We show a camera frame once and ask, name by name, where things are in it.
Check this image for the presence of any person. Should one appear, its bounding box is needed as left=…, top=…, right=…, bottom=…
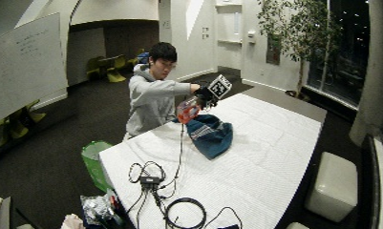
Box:
left=122, top=41, right=203, bottom=142

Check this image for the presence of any crumpled silver foil bag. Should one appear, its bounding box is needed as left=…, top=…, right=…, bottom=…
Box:
left=79, top=194, right=116, bottom=225

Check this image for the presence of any teal fabric bag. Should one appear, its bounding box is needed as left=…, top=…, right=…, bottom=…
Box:
left=172, top=114, right=234, bottom=160

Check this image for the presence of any white marker cube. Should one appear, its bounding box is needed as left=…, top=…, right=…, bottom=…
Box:
left=207, top=73, right=234, bottom=100

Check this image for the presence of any small black hub box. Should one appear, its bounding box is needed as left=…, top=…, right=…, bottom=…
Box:
left=139, top=176, right=162, bottom=186

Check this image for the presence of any yellow-green chair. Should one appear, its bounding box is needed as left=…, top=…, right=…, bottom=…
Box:
left=0, top=99, right=47, bottom=148
left=98, top=54, right=127, bottom=84
left=86, top=55, right=107, bottom=80

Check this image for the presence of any thin black cable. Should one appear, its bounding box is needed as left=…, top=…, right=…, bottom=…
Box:
left=156, top=123, right=186, bottom=200

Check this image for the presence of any coiled black cable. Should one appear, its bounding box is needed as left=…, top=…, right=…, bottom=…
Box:
left=163, top=197, right=207, bottom=229

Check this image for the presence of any white cube stool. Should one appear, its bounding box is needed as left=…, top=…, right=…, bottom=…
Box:
left=303, top=151, right=359, bottom=223

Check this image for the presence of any indoor tree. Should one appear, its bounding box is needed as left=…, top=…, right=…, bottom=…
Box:
left=256, top=0, right=343, bottom=99

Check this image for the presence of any white wall shelf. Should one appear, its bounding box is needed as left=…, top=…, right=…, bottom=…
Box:
left=216, top=38, right=243, bottom=46

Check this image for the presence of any whiteboard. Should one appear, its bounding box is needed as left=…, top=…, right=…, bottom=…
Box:
left=0, top=12, right=68, bottom=130

